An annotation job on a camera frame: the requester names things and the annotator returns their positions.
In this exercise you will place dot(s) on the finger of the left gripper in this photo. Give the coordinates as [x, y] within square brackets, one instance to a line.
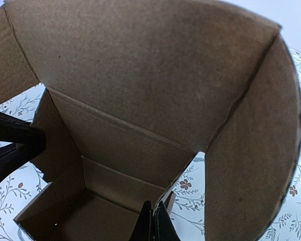
[20, 132]
[11, 158]

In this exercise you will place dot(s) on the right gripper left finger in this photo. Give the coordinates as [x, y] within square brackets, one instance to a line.
[143, 230]

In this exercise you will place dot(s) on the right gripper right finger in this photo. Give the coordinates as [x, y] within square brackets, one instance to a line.
[162, 225]

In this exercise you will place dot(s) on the brown cardboard box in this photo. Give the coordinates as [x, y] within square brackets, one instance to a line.
[134, 90]

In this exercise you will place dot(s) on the floral patterned table mat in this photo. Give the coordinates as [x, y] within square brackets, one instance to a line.
[187, 215]

